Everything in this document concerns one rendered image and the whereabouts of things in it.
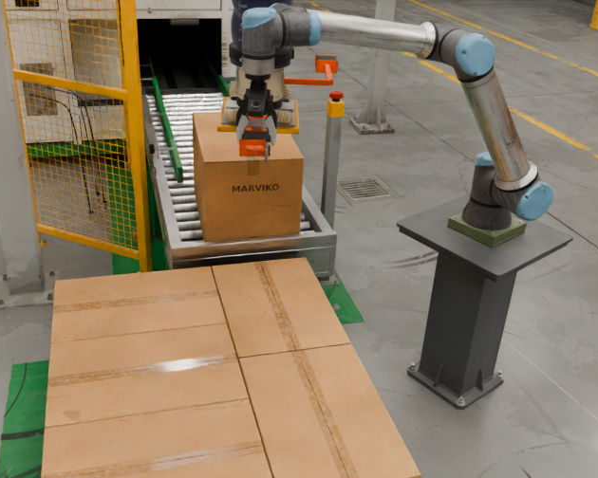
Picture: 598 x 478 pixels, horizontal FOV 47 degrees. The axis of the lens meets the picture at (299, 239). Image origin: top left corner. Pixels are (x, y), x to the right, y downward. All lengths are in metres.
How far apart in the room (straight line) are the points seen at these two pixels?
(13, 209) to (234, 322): 1.44
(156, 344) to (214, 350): 0.20
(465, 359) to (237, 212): 1.12
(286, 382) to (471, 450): 0.96
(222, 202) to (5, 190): 1.13
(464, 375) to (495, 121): 1.15
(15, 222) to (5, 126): 0.48
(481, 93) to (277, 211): 1.02
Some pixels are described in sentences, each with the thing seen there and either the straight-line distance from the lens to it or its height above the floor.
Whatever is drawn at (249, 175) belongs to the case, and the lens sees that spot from 2.79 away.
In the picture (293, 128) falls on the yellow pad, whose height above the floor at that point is 1.17.
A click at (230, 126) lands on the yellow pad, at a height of 1.17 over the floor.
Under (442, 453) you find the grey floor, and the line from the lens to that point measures 2.88.
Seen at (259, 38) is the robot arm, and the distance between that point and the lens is 1.92.
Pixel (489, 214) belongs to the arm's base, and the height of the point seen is 0.85.
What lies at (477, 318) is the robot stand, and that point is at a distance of 2.87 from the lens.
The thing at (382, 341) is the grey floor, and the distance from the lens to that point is 3.37.
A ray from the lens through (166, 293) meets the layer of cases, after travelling 2.67.
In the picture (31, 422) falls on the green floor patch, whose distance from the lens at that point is 3.02.
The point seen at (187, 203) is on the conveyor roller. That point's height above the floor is 0.52.
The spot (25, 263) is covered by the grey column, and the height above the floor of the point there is 0.19.
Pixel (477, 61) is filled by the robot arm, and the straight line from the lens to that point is 2.24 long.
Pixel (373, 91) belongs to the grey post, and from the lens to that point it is 5.92.
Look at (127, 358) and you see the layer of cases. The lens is 2.37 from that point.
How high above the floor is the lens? 2.01
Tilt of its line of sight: 29 degrees down
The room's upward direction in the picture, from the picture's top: 3 degrees clockwise
